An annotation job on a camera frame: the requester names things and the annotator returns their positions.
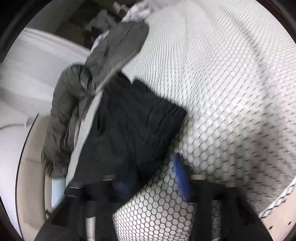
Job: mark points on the white hexagon-pattern mattress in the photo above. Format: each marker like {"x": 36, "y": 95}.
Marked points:
{"x": 219, "y": 92}

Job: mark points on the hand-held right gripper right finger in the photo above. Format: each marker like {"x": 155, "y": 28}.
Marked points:
{"x": 181, "y": 178}

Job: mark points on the black pants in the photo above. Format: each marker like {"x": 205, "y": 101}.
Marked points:
{"x": 129, "y": 129}

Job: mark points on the grey pillow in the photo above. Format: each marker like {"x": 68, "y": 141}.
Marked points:
{"x": 115, "y": 53}

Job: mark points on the grey duvet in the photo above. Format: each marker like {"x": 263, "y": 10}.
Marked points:
{"x": 60, "y": 120}

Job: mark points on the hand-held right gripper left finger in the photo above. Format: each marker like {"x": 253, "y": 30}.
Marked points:
{"x": 122, "y": 188}

